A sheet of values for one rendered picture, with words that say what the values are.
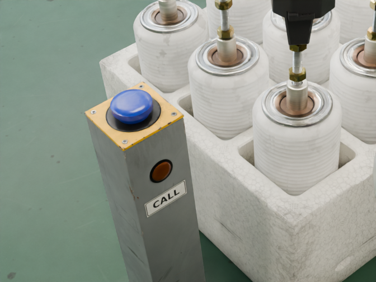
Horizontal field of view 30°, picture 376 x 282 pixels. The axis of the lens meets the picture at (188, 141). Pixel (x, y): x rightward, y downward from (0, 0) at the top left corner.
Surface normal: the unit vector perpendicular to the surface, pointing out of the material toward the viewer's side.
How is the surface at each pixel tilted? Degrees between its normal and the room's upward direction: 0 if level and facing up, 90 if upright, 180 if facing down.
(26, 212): 0
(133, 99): 0
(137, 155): 90
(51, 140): 0
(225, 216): 90
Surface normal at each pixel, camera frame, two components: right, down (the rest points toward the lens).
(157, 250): 0.59, 0.51
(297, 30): 0.00, 0.69
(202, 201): -0.80, 0.47
